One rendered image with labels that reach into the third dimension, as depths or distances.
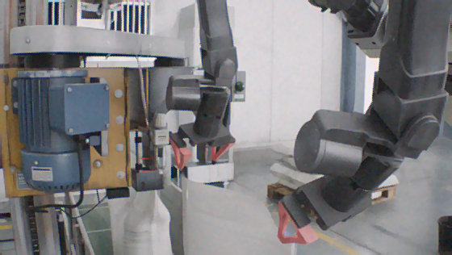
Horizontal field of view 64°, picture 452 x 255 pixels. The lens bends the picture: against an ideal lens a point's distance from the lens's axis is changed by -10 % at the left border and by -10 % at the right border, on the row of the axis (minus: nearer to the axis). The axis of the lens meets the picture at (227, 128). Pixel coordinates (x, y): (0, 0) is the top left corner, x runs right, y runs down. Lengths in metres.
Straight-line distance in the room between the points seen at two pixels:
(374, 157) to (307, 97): 6.03
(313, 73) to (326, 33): 0.72
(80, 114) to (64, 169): 0.13
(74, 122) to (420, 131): 0.57
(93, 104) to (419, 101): 0.56
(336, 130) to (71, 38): 0.55
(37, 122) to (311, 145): 0.56
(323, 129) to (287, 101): 5.82
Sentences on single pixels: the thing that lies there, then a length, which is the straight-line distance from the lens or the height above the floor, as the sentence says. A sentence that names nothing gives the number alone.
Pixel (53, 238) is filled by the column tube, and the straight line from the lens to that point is 1.14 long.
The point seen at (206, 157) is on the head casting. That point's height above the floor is 1.09.
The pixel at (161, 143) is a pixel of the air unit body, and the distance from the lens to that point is 1.00.
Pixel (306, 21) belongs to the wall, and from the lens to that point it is 6.48.
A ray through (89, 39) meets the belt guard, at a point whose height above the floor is 1.39.
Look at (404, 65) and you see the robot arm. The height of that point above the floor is 1.34.
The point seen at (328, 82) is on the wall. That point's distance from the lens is 6.75.
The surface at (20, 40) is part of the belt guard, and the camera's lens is 0.81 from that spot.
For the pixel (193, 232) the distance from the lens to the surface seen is 0.85.
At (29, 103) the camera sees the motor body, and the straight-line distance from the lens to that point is 0.82.
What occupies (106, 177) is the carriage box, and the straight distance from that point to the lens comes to 1.05.
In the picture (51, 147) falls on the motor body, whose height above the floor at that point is 1.18.
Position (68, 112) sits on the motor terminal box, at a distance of 0.73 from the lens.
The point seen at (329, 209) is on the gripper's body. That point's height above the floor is 1.16.
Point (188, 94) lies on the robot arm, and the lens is 0.79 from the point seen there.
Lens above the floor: 1.33
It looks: 8 degrees down
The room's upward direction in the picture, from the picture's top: 1 degrees clockwise
